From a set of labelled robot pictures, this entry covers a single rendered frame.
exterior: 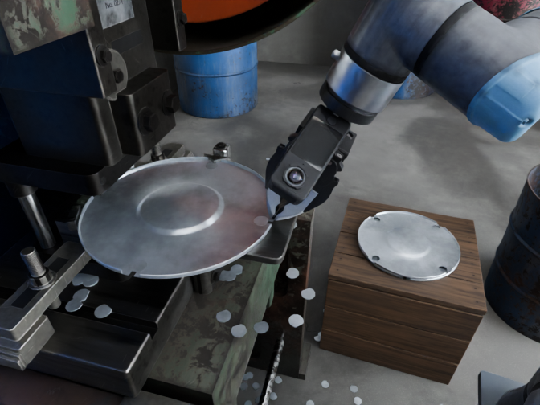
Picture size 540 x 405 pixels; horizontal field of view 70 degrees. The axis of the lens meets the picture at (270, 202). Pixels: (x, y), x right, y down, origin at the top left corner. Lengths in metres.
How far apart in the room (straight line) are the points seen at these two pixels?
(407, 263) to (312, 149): 0.77
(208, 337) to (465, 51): 0.48
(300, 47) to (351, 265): 3.01
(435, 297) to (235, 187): 0.66
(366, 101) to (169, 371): 0.42
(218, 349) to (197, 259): 0.14
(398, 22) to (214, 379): 0.47
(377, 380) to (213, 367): 0.83
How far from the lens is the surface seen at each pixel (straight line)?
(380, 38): 0.41
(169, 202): 0.61
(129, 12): 0.54
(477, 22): 0.40
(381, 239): 1.21
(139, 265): 0.53
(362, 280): 1.10
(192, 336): 0.61
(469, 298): 1.15
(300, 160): 0.43
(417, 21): 0.40
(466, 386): 1.42
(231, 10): 0.81
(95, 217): 0.63
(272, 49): 3.97
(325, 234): 1.75
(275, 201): 0.54
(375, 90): 0.43
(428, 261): 1.19
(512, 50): 0.39
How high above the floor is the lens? 1.14
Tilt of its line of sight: 36 degrees down
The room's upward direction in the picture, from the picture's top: straight up
